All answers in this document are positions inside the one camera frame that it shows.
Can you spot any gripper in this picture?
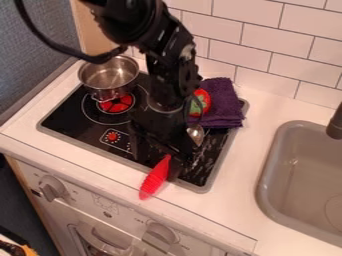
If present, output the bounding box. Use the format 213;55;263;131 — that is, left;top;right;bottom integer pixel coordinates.
126;99;198;183

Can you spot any red tool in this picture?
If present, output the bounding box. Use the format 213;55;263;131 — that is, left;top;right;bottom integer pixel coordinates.
137;153;173;201

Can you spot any silver spoon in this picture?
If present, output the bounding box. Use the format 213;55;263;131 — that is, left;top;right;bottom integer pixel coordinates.
185;123;208;148

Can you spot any red toy strawberry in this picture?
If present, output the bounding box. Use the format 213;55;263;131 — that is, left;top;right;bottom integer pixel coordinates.
188;88;214;119

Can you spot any purple cloth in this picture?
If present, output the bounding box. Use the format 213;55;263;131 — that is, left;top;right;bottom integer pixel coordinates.
185;77;248;130

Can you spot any toy stove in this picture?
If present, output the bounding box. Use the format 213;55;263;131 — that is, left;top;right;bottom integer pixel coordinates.
36;71;252;195

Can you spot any silver pot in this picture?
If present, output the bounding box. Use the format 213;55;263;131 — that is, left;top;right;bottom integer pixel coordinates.
76;54;142;103

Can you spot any toy sink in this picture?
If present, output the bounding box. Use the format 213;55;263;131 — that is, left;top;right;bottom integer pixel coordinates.
255;119;342;248

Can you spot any black cable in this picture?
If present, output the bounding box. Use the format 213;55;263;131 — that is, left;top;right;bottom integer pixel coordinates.
12;0;130;64

